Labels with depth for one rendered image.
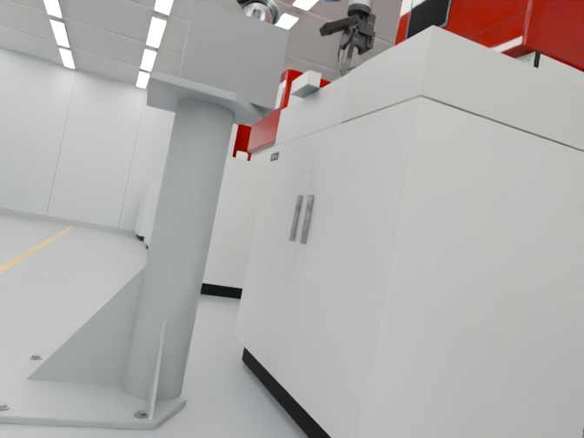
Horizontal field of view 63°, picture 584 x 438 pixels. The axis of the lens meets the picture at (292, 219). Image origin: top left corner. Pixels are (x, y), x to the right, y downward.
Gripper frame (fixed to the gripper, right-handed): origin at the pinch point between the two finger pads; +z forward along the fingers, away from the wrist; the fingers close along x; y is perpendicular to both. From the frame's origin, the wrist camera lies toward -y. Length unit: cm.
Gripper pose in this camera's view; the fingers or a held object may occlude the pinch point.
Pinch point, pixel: (341, 72)
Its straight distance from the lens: 151.2
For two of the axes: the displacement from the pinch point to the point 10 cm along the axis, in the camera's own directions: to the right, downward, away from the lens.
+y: 9.1, 1.9, 3.6
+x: -3.6, -0.3, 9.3
